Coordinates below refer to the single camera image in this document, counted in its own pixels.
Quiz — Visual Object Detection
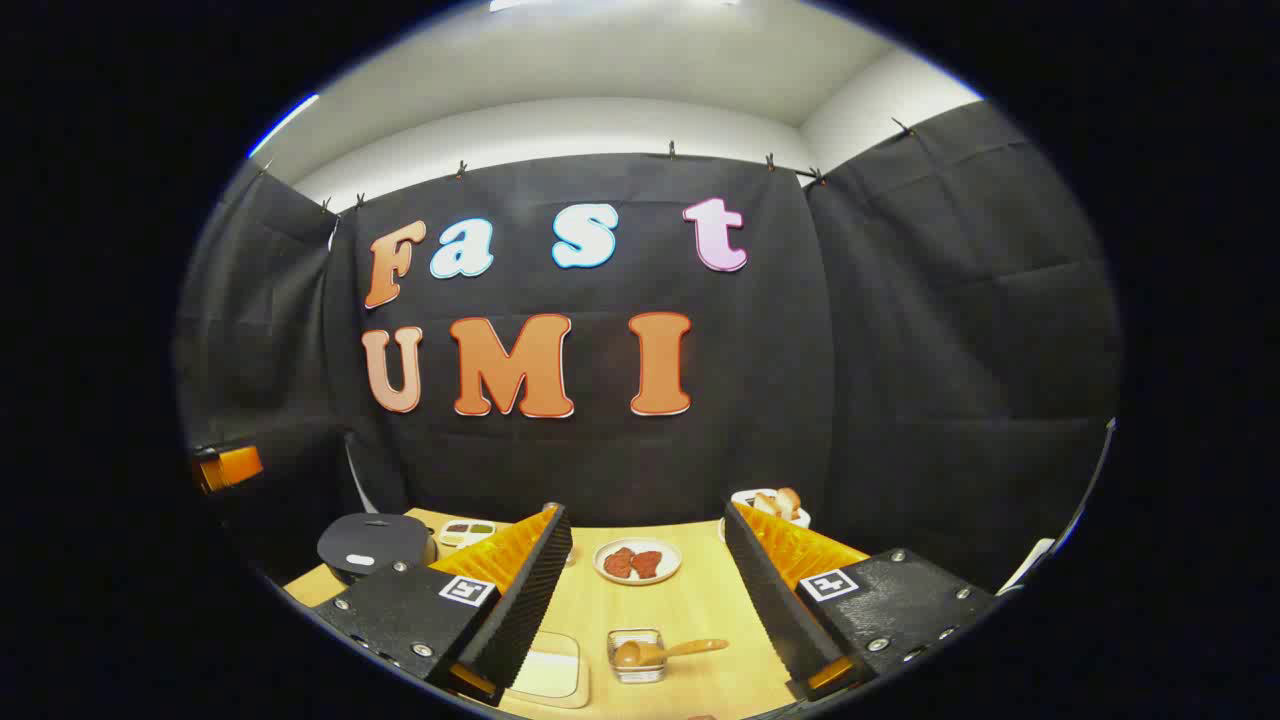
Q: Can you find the black backdrop cloth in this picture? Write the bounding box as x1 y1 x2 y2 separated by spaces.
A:
175 100 1121 591

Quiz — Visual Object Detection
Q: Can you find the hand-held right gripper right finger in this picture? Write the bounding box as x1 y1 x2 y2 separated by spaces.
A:
723 501 999 703

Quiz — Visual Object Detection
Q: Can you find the square glass dish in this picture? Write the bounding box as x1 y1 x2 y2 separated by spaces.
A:
607 628 667 685

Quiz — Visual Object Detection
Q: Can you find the round white plate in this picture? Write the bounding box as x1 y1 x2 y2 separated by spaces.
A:
593 538 683 586

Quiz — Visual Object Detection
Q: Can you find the cream chopstick holder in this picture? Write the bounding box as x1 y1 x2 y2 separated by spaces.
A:
730 488 811 531

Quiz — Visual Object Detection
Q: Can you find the small brown spoon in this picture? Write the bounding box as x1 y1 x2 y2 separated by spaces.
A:
613 638 730 669

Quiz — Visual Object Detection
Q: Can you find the black rice cooker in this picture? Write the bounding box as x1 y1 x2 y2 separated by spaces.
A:
317 513 438 586

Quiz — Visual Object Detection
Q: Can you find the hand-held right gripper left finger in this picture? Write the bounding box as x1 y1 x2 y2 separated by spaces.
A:
313 503 574 708

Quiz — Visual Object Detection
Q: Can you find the cream rectangular dish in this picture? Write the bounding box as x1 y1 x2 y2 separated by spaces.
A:
505 630 591 709

